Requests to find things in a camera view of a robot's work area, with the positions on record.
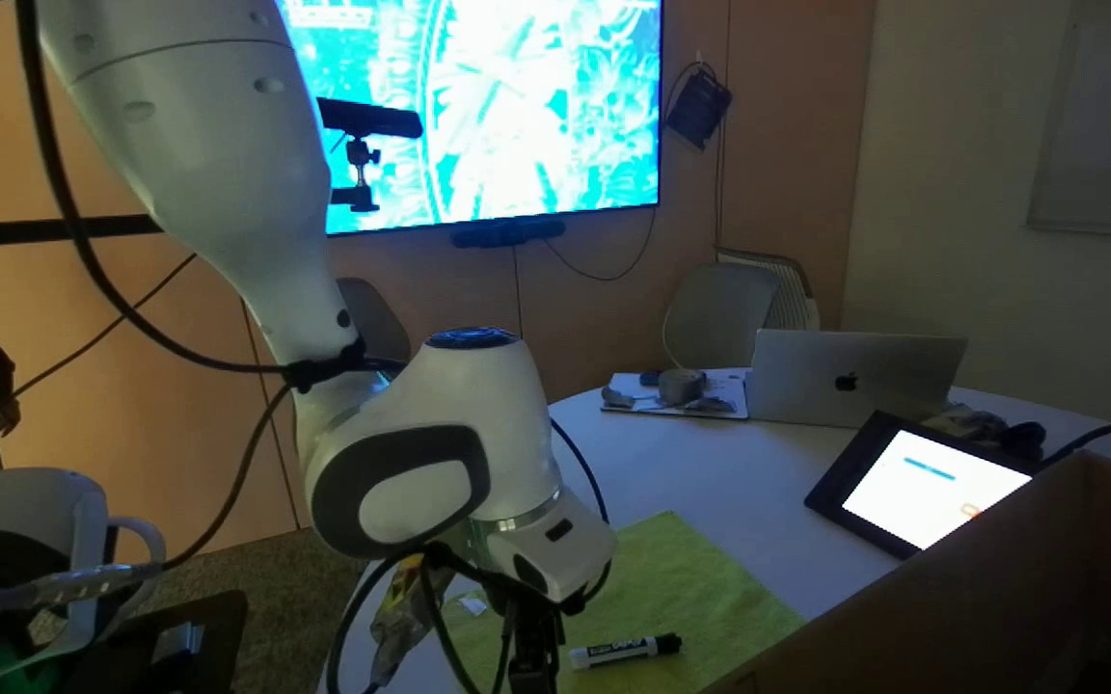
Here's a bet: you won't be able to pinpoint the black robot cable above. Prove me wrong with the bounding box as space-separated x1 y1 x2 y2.
12 0 367 382

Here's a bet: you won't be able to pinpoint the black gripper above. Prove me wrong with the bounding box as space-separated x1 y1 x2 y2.
433 549 563 694

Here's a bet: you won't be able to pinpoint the cardboard box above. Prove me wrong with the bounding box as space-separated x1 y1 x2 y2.
709 447 1111 694

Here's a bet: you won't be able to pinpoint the white chair at wall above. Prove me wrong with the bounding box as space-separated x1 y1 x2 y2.
658 251 823 369

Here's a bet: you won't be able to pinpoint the black camera on boom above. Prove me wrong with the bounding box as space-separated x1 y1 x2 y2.
0 96 425 247

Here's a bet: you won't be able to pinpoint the papers on table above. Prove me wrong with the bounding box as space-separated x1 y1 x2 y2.
601 369 749 420

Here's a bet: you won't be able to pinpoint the yellow-green towel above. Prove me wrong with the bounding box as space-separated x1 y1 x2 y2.
433 508 802 694

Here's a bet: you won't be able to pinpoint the black white marker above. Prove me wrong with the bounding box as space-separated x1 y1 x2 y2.
565 634 681 671

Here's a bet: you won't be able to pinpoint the silver laptop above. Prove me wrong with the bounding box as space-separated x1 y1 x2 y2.
749 328 963 428

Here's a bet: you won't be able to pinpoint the black tablet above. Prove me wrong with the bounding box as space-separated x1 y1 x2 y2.
802 414 1033 560

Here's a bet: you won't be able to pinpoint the wall television screen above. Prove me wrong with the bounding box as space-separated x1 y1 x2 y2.
279 0 664 234

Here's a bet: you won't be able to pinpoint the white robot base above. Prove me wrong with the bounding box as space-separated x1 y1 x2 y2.
0 468 171 694

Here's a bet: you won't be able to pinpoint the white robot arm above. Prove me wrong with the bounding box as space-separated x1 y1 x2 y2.
14 0 613 694

